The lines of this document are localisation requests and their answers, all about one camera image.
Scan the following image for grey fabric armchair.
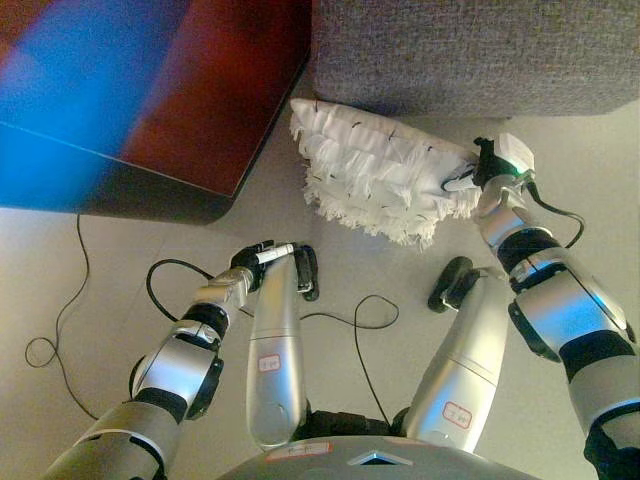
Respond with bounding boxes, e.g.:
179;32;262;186
310;0;640;120

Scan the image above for white fringed pillow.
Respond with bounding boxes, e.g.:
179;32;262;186
288;97;484;253

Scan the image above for thin black looped cable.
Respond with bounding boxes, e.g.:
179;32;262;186
298;293;401;426

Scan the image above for reddish-brown wooden cabinet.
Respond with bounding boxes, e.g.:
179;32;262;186
0;0;314;229

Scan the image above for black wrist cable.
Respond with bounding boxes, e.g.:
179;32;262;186
146;258;217;324
523;180;586;250

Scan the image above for thin black floor cable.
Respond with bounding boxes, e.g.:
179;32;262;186
24;213;101;422

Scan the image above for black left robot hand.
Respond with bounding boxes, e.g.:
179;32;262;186
229;239;297;294

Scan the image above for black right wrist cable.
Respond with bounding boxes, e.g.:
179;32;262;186
523;180;586;250

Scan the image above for silver left robot leg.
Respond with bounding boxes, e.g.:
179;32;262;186
246;257;308;450

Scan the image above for silver right robot leg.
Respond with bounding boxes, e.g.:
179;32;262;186
401;268;510;455

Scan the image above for black left robot foot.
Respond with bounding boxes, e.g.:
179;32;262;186
293;243;320;302

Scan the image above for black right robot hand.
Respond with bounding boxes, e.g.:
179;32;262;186
441;131;536;197

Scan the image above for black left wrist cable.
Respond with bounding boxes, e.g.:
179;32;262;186
146;258;217;324

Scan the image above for black right robot foot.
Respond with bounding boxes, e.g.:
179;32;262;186
427;255;482;315

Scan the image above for black robot foot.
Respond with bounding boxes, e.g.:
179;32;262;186
427;255;482;315
293;243;320;302

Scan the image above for silver robot leg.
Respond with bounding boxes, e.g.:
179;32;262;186
401;268;510;455
246;257;308;450

